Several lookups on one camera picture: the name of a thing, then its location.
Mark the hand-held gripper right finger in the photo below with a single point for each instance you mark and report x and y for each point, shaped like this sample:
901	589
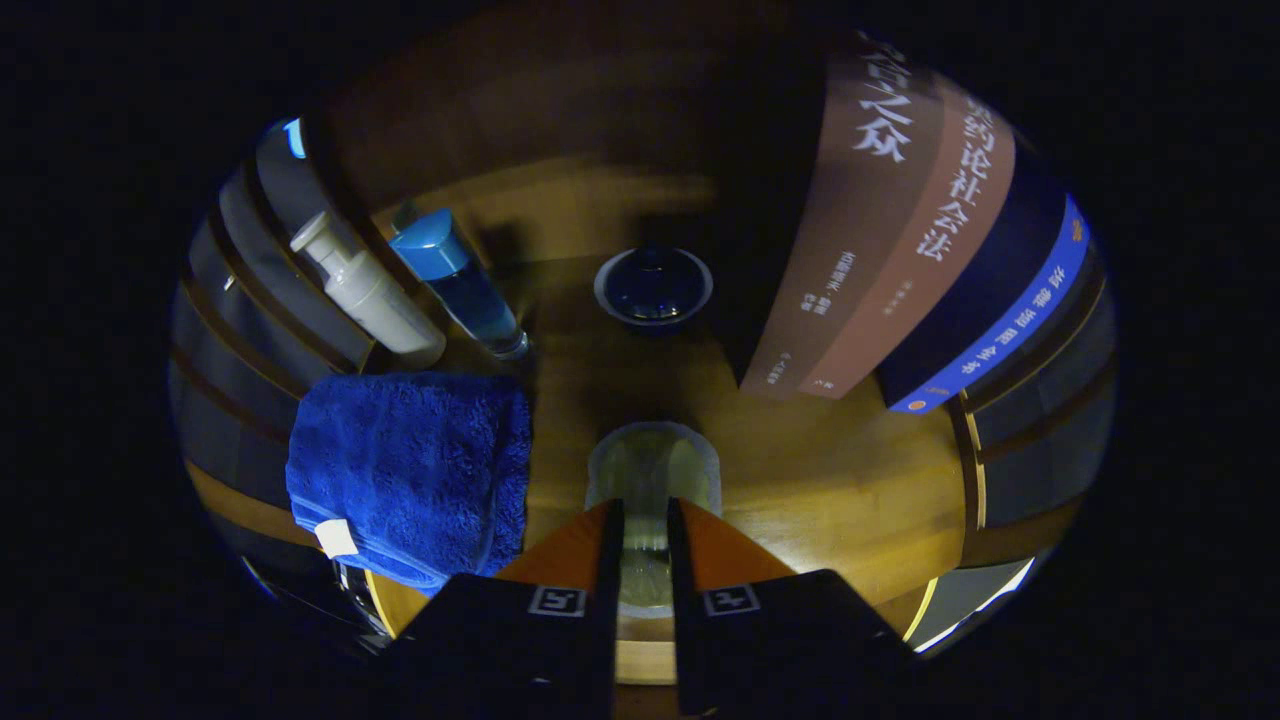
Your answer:
685	640

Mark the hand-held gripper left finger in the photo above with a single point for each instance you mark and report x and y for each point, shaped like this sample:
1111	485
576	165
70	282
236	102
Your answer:
608	640

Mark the pale green white-based brush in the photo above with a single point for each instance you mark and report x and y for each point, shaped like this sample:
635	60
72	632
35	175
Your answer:
650	470

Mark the wooden countertop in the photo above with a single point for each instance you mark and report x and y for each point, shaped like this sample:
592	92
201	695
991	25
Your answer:
830	480

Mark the wooden cabinet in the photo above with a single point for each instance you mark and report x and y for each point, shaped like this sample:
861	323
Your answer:
600	120

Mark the blue folded towel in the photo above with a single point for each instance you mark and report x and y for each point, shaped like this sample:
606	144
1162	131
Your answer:
400	460

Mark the blue lidded teacup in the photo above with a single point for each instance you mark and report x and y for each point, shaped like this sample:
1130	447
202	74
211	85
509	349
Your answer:
652	288

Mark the white pump bottle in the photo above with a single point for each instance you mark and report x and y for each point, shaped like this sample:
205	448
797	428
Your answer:
385	305

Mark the teal capped bottle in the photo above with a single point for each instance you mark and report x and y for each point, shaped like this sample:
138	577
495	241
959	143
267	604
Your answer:
430	245

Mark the dark brown book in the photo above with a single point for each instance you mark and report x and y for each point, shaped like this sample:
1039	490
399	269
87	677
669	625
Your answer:
850	220

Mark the reddish brown book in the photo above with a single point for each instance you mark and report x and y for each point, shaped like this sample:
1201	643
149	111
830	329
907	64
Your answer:
930	260

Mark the blue book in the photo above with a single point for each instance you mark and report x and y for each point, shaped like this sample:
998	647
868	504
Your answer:
1010	320

